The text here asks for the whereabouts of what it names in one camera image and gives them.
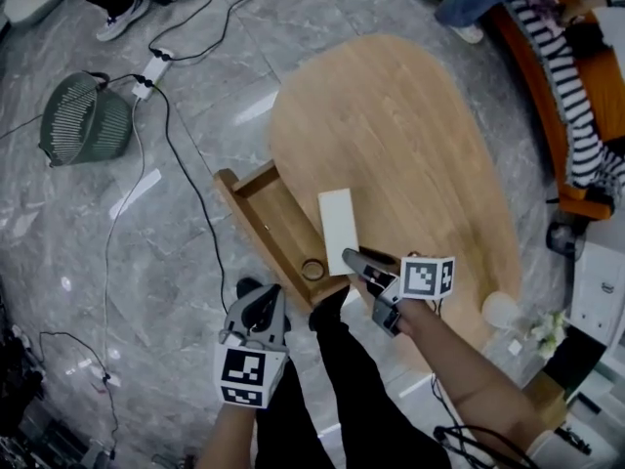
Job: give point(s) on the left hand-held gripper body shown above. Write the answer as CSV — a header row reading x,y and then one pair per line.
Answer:
x,y
244,374

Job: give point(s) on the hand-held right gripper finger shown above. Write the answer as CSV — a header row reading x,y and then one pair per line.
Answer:
x,y
380,256
361,266

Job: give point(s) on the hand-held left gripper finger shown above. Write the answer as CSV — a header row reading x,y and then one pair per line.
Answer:
x,y
251,313
279,330

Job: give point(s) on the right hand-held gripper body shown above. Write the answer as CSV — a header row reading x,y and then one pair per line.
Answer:
x,y
425,276

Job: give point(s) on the white rectangular box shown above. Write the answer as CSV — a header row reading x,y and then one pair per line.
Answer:
x,y
338,227

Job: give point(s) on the wooden drawer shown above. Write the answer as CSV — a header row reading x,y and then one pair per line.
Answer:
x,y
273,223

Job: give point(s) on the person's right forearm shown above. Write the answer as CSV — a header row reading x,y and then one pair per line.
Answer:
x,y
478,384

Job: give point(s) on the person's left forearm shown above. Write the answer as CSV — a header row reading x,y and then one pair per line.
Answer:
x,y
227,438

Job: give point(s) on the wooden coffee table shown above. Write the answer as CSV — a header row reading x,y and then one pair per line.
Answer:
x,y
390,140

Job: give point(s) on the person's right hand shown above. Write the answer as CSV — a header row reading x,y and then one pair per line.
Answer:
x,y
419,318

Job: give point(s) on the person's left black shoe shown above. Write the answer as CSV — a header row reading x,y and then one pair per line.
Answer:
x,y
249,286

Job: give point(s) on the person's black shoe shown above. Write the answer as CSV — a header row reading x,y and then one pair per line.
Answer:
x,y
249,286
327,311

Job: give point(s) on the person's right black shoe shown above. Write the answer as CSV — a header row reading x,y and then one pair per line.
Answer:
x,y
327,311

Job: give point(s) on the white vase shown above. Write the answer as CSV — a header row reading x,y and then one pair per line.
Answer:
x,y
500,311

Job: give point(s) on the person's black trousers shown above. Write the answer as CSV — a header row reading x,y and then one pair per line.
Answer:
x,y
351,384

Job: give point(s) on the white paper sheet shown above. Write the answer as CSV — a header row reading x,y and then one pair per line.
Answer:
x,y
514,347

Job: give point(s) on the dark cabinet white top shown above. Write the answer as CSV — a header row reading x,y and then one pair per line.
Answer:
x,y
576,359

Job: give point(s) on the white vanity cabinet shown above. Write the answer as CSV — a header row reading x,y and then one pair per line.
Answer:
x,y
600,291

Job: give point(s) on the orange sofa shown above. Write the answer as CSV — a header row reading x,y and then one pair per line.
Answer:
x,y
537,105

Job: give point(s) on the black white striped blanket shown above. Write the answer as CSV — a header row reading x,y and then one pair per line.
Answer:
x,y
576,115

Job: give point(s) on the person's white shirt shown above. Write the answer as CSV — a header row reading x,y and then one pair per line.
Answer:
x,y
566,452

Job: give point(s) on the green slatted basket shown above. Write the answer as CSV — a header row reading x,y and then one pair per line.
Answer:
x,y
83,120

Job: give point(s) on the white power strip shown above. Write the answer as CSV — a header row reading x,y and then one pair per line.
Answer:
x,y
152,73

